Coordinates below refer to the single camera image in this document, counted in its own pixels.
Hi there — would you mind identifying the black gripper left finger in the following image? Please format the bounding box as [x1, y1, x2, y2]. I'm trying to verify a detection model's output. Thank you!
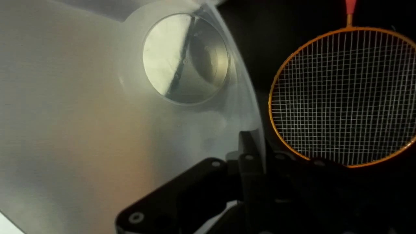
[115, 130, 273, 234]

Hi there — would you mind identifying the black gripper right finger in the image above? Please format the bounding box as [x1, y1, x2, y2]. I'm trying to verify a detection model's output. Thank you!
[264, 150, 416, 234]

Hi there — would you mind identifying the clear plastic bin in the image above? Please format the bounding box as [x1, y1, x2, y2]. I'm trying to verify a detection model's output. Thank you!
[0, 0, 268, 234]

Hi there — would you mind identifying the round mesh racket red handle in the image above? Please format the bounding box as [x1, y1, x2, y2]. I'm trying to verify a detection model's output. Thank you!
[267, 0, 416, 171]

